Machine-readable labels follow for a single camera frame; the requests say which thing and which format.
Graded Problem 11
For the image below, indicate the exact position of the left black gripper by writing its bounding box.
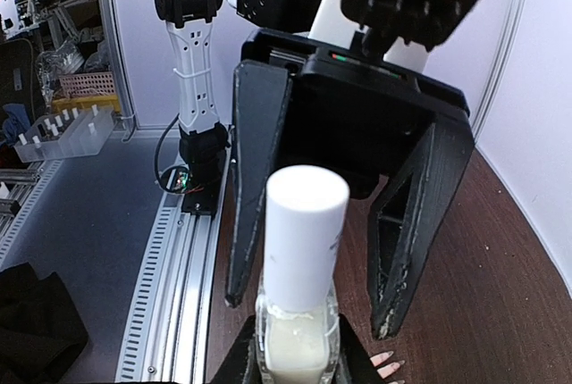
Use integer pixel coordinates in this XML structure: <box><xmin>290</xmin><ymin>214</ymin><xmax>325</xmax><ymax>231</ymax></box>
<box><xmin>225</xmin><ymin>29</ymin><xmax>475</xmax><ymax>339</ymax></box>

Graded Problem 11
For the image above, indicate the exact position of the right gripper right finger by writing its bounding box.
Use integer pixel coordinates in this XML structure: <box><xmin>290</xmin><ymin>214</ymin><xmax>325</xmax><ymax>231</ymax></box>
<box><xmin>334</xmin><ymin>314</ymin><xmax>385</xmax><ymax>384</ymax></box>

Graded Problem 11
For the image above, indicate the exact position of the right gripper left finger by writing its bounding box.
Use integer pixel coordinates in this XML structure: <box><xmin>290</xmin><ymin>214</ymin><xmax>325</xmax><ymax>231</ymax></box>
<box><xmin>210</xmin><ymin>315</ymin><xmax>259</xmax><ymax>384</ymax></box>

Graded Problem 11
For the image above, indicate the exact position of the white nail polish cap brush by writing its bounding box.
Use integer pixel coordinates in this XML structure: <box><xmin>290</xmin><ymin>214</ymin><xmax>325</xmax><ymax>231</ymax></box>
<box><xmin>263</xmin><ymin>165</ymin><xmax>349</xmax><ymax>313</ymax></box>

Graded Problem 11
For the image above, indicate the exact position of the white nail polish bottle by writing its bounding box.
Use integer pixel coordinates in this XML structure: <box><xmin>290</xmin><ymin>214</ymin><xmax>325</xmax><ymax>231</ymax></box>
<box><xmin>255</xmin><ymin>286</ymin><xmax>341</xmax><ymax>384</ymax></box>

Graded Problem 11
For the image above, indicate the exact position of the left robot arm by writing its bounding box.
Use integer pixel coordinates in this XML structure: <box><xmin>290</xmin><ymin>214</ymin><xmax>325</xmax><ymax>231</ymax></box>
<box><xmin>155</xmin><ymin>0</ymin><xmax>477</xmax><ymax>339</ymax></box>

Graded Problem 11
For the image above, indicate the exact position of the person's hand on table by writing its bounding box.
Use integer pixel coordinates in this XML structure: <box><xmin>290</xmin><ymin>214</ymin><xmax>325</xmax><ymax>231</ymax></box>
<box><xmin>370</xmin><ymin>350</ymin><xmax>406</xmax><ymax>384</ymax></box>

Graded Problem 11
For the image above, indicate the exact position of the pink plastic basket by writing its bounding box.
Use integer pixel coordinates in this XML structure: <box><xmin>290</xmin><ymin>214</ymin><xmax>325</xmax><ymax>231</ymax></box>
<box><xmin>59</xmin><ymin>71</ymin><xmax>116</xmax><ymax>98</ymax></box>

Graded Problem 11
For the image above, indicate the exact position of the clear plastic organiser tray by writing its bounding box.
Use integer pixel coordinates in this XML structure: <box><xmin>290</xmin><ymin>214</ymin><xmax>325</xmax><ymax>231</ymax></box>
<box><xmin>14</xmin><ymin>104</ymin><xmax>115</xmax><ymax>163</ymax></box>

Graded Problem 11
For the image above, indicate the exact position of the yellow plastic bin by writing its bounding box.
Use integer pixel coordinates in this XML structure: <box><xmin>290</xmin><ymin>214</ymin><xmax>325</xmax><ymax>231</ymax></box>
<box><xmin>52</xmin><ymin>95</ymin><xmax>122</xmax><ymax>113</ymax></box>

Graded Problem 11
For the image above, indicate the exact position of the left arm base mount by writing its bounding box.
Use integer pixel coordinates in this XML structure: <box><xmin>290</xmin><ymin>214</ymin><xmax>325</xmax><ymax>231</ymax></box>
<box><xmin>154</xmin><ymin>119</ymin><xmax>230</xmax><ymax>216</ymax></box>

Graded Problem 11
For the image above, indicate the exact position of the left aluminium corner post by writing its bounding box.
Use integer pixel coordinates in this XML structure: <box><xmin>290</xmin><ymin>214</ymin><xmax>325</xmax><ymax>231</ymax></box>
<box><xmin>471</xmin><ymin>0</ymin><xmax>526</xmax><ymax>143</ymax></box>

